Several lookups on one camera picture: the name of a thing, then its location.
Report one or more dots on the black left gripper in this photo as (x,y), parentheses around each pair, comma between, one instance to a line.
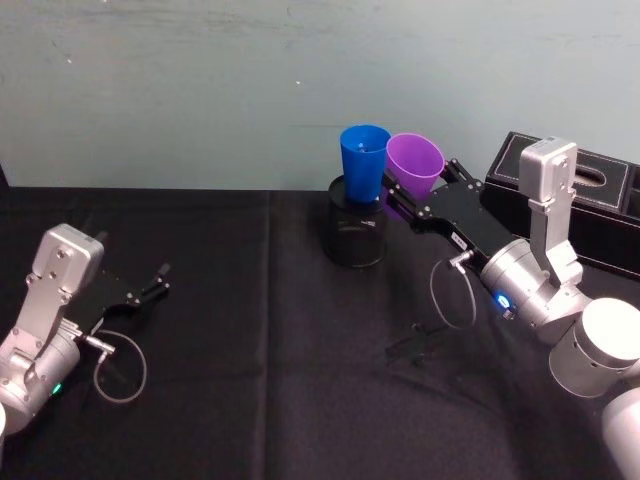
(112,297)

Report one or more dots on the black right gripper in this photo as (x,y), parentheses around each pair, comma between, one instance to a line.
(465,220)

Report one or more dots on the purple plastic cup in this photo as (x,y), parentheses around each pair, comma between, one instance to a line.
(415,160)

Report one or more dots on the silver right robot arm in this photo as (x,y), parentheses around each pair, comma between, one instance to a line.
(525,285)

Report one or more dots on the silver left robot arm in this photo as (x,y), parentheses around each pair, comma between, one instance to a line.
(47,280)

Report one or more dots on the blue plastic cup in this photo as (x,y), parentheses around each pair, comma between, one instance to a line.
(362,170)

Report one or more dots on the black cylindrical container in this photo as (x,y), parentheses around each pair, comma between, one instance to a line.
(350,240)

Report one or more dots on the black table cloth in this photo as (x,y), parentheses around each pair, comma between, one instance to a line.
(250,360)

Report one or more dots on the black stitched tissue box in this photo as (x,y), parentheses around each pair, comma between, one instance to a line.
(600,222)

